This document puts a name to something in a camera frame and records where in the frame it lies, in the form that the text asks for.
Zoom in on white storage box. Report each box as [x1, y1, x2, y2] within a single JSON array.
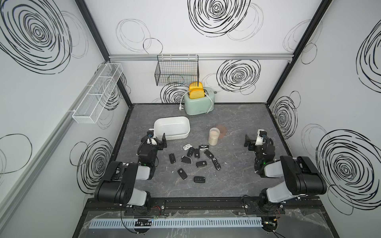
[[153, 116, 191, 140]]

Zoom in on white car key fob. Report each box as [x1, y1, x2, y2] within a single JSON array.
[[183, 143, 192, 150]]

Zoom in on long black flip key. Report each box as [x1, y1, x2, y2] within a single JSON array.
[[212, 158, 221, 171]]

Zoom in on black key fob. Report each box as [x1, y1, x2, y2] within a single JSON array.
[[204, 150, 214, 159]]

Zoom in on black chrome Bentley key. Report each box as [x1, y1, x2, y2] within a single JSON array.
[[198, 145, 209, 151]]

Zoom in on black key bottom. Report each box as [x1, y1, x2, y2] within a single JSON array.
[[193, 176, 206, 183]]

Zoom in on black flip key with buttons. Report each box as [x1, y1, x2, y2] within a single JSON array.
[[187, 147, 194, 157]]

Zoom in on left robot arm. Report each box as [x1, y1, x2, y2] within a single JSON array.
[[94, 134, 167, 214]]

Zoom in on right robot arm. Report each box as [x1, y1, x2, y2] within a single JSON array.
[[244, 130, 327, 211]]

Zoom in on black VW flip key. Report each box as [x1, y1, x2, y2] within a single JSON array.
[[194, 148, 200, 159]]

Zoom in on round cork coaster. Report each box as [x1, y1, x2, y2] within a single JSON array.
[[216, 125, 227, 139]]

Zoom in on beige cylindrical cup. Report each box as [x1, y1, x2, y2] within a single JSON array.
[[208, 128, 220, 146]]

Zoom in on mint green toaster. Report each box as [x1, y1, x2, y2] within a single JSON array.
[[184, 87, 215, 116]]

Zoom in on yellow toast slices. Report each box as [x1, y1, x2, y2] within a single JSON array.
[[189, 81, 205, 99]]

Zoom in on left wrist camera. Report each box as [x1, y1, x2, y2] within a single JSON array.
[[147, 130, 157, 145]]

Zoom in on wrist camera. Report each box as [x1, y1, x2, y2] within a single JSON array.
[[147, 130, 157, 145], [256, 130, 267, 146]]

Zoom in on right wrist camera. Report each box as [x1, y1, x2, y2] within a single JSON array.
[[256, 130, 267, 146]]

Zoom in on white toaster cable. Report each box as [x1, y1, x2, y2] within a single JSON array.
[[178, 89, 214, 113]]

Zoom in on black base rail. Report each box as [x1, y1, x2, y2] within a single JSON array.
[[84, 195, 322, 215]]

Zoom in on white mesh wall shelf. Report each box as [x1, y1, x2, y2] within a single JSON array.
[[72, 62, 123, 124]]

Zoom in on grey slotted cable duct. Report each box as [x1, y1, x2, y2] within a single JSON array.
[[89, 217, 263, 229]]

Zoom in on black wire basket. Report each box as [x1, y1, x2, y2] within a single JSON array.
[[154, 54, 199, 86]]

